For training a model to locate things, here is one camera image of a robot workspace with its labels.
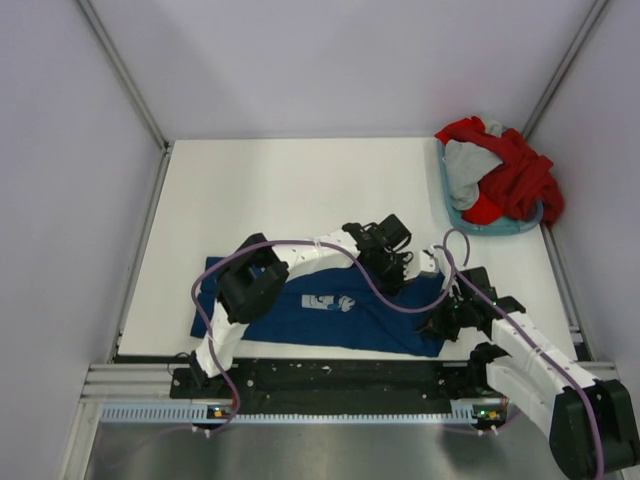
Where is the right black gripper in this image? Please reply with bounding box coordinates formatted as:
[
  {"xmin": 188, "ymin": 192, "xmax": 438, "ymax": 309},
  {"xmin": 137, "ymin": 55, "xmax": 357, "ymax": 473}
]
[{"xmin": 413, "ymin": 289, "xmax": 473, "ymax": 342}]

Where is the blue t shirt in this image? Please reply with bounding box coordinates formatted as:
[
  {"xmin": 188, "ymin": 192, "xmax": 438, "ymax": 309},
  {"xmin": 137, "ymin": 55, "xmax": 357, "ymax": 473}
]
[{"xmin": 188, "ymin": 255, "xmax": 454, "ymax": 359}]

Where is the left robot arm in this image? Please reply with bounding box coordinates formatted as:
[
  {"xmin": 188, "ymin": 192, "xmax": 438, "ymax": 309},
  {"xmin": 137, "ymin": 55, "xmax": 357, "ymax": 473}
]
[{"xmin": 189, "ymin": 214, "xmax": 420, "ymax": 397}]

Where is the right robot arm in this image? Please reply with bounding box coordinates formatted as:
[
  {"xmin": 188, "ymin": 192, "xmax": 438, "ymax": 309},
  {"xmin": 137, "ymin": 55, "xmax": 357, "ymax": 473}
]
[{"xmin": 417, "ymin": 267, "xmax": 639, "ymax": 479}]

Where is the light blue laundry basket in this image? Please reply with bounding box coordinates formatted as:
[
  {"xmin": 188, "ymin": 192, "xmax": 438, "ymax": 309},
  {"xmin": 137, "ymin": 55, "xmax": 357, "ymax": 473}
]
[{"xmin": 436, "ymin": 140, "xmax": 544, "ymax": 236}]

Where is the grey t shirt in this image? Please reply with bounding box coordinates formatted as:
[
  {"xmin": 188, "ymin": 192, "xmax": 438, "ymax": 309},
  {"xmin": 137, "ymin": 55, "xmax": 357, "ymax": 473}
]
[{"xmin": 442, "ymin": 117, "xmax": 504, "ymax": 212}]

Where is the red t shirt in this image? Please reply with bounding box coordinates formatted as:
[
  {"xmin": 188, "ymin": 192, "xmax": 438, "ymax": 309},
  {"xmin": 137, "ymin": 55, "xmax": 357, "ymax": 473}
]
[{"xmin": 435, "ymin": 125, "xmax": 565, "ymax": 226}]

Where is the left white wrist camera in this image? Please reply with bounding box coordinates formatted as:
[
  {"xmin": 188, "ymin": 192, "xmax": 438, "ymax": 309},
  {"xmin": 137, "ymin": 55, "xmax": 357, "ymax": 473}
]
[{"xmin": 402, "ymin": 249, "xmax": 441, "ymax": 283}]

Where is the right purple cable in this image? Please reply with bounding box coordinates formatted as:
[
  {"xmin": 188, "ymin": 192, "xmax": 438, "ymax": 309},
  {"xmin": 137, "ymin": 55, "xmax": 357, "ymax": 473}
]
[{"xmin": 429, "ymin": 228, "xmax": 606, "ymax": 480}]

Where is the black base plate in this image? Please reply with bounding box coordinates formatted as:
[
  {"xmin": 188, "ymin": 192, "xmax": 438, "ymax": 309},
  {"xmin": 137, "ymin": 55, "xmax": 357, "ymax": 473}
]
[{"xmin": 169, "ymin": 356, "xmax": 506, "ymax": 415}]

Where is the left aluminium corner post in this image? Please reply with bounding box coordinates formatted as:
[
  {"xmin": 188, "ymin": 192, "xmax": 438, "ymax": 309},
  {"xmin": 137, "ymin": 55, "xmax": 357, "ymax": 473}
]
[{"xmin": 74, "ymin": 0, "xmax": 171, "ymax": 151}]

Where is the aluminium corner post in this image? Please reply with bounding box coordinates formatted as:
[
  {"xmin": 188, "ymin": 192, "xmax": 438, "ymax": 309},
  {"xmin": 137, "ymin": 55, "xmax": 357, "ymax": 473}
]
[
  {"xmin": 521, "ymin": 0, "xmax": 612, "ymax": 140},
  {"xmin": 74, "ymin": 0, "xmax": 171, "ymax": 151}
]

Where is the light blue cable duct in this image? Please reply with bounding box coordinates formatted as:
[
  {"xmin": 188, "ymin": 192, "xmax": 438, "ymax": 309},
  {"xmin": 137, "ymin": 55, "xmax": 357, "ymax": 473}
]
[{"xmin": 100, "ymin": 402, "xmax": 506, "ymax": 426}]

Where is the aluminium frame rail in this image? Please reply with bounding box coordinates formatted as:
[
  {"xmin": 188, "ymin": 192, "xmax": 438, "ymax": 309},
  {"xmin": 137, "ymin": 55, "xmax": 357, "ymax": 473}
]
[{"xmin": 79, "ymin": 362, "xmax": 626, "ymax": 404}]

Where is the right aluminium corner post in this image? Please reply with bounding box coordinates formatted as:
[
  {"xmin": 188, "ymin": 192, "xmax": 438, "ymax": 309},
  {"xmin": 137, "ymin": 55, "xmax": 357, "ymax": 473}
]
[{"xmin": 521, "ymin": 0, "xmax": 612, "ymax": 140}]

